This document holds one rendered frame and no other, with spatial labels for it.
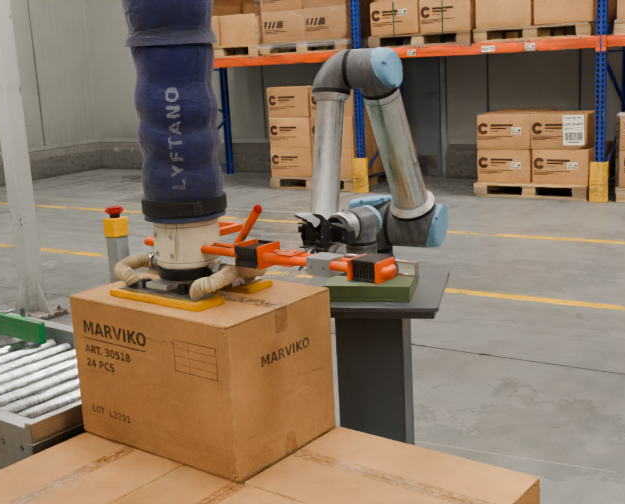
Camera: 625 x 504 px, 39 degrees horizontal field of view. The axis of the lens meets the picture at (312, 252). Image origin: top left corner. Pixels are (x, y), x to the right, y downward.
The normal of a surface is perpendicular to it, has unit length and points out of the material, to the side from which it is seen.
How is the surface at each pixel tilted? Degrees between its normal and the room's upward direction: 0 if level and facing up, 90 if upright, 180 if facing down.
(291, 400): 90
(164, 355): 90
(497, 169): 91
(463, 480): 0
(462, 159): 90
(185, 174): 74
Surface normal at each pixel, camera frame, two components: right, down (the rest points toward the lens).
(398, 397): -0.22, 0.22
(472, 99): -0.54, 0.21
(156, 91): -0.27, -0.01
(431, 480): -0.05, -0.98
